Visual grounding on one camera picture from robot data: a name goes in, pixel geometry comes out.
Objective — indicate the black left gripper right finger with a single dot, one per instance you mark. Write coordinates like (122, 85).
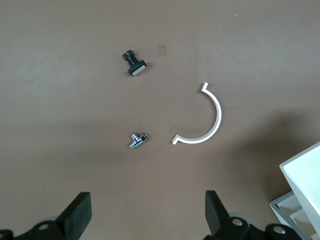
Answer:
(215, 215)

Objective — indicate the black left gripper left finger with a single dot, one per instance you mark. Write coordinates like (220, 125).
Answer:
(75, 217)

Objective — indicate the white plastic drawer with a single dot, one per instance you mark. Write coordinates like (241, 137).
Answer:
(300, 217)
(305, 170)
(290, 206)

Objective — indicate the chrome tee fitting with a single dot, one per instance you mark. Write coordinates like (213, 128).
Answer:
(136, 141)

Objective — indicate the clear tape patch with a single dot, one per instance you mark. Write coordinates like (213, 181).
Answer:
(162, 50)

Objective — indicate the black switch with white face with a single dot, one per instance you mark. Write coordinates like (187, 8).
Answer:
(137, 69)

